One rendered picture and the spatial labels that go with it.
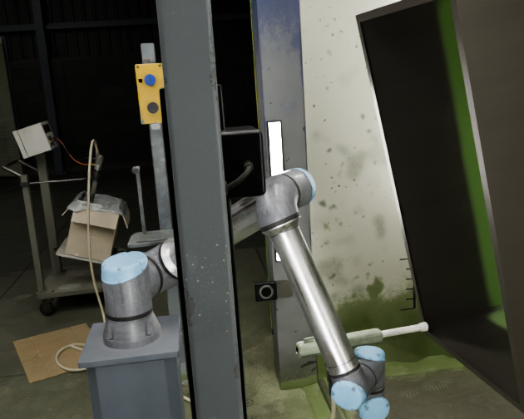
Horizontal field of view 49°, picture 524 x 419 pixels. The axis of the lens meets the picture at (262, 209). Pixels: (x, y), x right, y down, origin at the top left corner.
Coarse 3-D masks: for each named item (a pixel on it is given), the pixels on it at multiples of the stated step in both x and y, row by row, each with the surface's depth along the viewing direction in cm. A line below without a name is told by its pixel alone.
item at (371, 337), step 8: (376, 328) 205; (400, 328) 206; (408, 328) 206; (416, 328) 207; (424, 328) 207; (352, 336) 201; (360, 336) 201; (368, 336) 202; (376, 336) 202; (384, 336) 204; (296, 344) 200; (304, 344) 198; (312, 344) 198; (352, 344) 201; (360, 344) 201; (368, 344) 203; (376, 344) 203; (296, 352) 201; (304, 352) 197; (312, 352) 198; (320, 352) 199; (328, 376) 203
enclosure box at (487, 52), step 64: (448, 0) 198; (512, 0) 139; (384, 64) 197; (448, 64) 203; (512, 64) 142; (384, 128) 202; (448, 128) 208; (512, 128) 146; (448, 192) 213; (512, 192) 149; (448, 256) 218; (512, 256) 153; (448, 320) 224; (512, 320) 157; (512, 384) 180
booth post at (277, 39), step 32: (256, 0) 238; (288, 0) 240; (256, 32) 246; (288, 32) 243; (256, 64) 256; (288, 64) 245; (288, 96) 248; (288, 128) 251; (288, 160) 254; (288, 320) 269; (288, 352) 272; (288, 384) 276
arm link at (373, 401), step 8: (368, 400) 168; (376, 400) 167; (384, 400) 168; (360, 408) 169; (368, 408) 168; (376, 408) 168; (384, 408) 169; (360, 416) 170; (368, 416) 168; (376, 416) 169; (384, 416) 170
